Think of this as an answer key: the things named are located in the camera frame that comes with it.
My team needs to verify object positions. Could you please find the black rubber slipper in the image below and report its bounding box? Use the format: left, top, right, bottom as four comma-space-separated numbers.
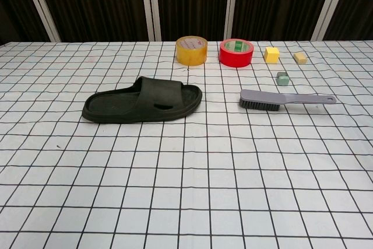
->
82, 76, 203, 124

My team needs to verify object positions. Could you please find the grey scrubbing brush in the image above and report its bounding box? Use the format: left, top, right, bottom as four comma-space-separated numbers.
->
239, 89, 337, 113

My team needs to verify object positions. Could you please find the yellow clear tape roll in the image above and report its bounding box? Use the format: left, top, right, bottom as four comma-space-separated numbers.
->
175, 36, 209, 66

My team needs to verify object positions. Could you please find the red tape roll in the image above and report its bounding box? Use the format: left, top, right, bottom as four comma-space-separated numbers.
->
219, 38, 254, 68

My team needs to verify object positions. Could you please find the white black-checked tablecloth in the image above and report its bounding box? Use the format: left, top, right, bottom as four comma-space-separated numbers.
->
0, 40, 373, 249

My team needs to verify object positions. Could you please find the small green block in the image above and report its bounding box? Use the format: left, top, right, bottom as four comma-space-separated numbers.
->
276, 71, 290, 87

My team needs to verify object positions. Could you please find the yellow cube block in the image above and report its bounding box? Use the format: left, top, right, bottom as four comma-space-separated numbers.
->
263, 46, 281, 64

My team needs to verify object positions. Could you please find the tan rectangular block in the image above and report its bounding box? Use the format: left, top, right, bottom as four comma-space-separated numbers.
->
293, 52, 308, 65

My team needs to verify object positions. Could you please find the white screen frame post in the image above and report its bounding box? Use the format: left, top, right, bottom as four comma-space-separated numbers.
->
139, 0, 163, 41
224, 0, 242, 41
313, 0, 354, 41
19, 0, 61, 43

